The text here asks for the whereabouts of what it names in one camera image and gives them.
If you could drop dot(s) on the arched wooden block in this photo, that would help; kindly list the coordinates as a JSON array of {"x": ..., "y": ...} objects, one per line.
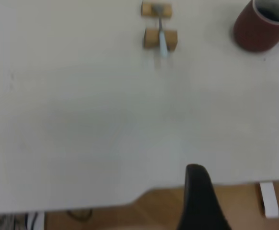
[{"x": 151, "y": 38}]

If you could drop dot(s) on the flat wooden block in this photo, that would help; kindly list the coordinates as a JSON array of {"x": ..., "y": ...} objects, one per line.
[{"x": 146, "y": 10}]

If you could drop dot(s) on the white table leg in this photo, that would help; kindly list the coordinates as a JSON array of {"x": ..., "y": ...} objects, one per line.
[{"x": 269, "y": 201}]

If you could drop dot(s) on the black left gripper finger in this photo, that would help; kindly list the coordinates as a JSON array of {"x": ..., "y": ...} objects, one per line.
[{"x": 199, "y": 203}]

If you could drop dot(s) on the red ceramic cup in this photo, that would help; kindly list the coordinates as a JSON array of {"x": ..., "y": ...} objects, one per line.
[{"x": 251, "y": 31}]

